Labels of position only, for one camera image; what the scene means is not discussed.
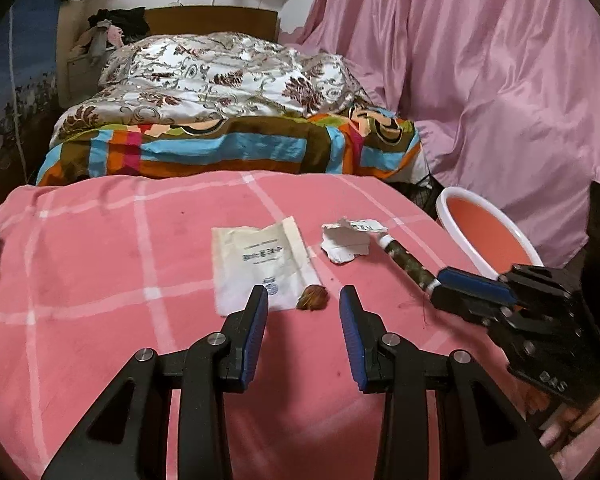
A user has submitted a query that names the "black clothes pile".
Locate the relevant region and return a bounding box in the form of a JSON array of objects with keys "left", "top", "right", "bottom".
[{"left": 88, "top": 7, "right": 147, "bottom": 37}]

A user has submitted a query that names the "person's right hand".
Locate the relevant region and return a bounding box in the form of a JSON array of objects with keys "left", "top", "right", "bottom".
[{"left": 525, "top": 384, "right": 600, "bottom": 442}]

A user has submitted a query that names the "beige nightstand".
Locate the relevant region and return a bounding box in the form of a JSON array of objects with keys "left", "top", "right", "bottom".
[{"left": 56, "top": 10, "right": 112, "bottom": 107}]

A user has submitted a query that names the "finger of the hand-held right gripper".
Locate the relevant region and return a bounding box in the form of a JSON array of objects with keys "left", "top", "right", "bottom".
[
  {"left": 436, "top": 267, "right": 515, "bottom": 307},
  {"left": 429, "top": 282, "right": 507, "bottom": 332}
]

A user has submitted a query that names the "torn white paper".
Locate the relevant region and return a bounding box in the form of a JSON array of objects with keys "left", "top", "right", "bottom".
[{"left": 320, "top": 217, "right": 387, "bottom": 265}]

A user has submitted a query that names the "white basin pink inside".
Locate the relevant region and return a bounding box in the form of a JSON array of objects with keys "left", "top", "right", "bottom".
[{"left": 434, "top": 186, "right": 547, "bottom": 282}]

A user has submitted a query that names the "person's right forearm pink sleeve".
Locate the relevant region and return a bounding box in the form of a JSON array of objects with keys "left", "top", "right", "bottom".
[{"left": 539, "top": 400, "right": 600, "bottom": 480}]

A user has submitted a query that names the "floral satin quilt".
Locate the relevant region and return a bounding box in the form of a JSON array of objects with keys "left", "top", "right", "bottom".
[{"left": 52, "top": 31, "right": 374, "bottom": 147}]

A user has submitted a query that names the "pink grey garment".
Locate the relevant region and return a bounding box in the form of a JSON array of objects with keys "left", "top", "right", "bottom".
[{"left": 70, "top": 22, "right": 127, "bottom": 59}]

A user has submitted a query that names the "pink plaid blanket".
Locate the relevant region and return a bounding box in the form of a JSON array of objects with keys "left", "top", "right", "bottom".
[{"left": 0, "top": 170, "right": 547, "bottom": 480}]

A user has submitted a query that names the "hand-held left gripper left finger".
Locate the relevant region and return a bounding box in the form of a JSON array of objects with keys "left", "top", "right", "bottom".
[{"left": 40, "top": 284, "right": 270, "bottom": 480}]

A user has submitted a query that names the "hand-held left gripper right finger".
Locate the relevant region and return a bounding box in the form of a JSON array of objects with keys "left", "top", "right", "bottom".
[{"left": 339, "top": 284, "right": 551, "bottom": 480}]

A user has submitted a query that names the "small brown shell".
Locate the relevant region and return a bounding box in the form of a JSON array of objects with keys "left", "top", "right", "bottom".
[{"left": 297, "top": 284, "right": 330, "bottom": 311}]

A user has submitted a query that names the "colourful striped blanket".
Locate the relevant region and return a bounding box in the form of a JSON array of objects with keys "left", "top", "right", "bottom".
[{"left": 36, "top": 105, "right": 424, "bottom": 187}]

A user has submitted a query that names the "camouflage patterned stick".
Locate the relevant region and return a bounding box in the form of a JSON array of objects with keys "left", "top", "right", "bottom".
[{"left": 377, "top": 233, "right": 442, "bottom": 294}]

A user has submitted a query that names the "square white sachet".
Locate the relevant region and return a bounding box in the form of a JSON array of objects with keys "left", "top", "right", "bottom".
[{"left": 211, "top": 216, "right": 322, "bottom": 319}]

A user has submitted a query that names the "blue wall poster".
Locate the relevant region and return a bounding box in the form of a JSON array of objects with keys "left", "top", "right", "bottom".
[{"left": 0, "top": 0, "right": 64, "bottom": 202}]

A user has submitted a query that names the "wooden headboard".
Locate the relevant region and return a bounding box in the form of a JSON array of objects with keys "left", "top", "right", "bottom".
[{"left": 142, "top": 6, "right": 280, "bottom": 42}]

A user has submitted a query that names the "pink curtain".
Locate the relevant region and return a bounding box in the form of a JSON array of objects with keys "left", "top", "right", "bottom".
[{"left": 279, "top": 0, "right": 600, "bottom": 269}]

